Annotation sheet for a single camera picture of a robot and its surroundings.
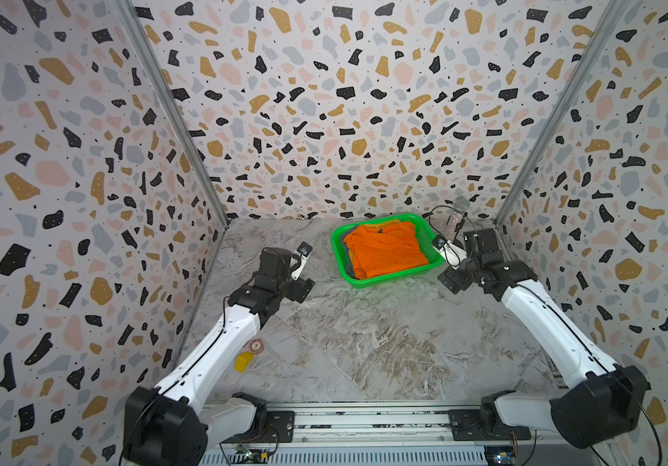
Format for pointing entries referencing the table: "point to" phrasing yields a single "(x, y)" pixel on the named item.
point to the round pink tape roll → (256, 346)
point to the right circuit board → (500, 455)
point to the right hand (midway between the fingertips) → (460, 261)
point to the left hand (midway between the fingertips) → (293, 268)
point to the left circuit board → (256, 456)
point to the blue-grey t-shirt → (349, 264)
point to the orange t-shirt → (380, 249)
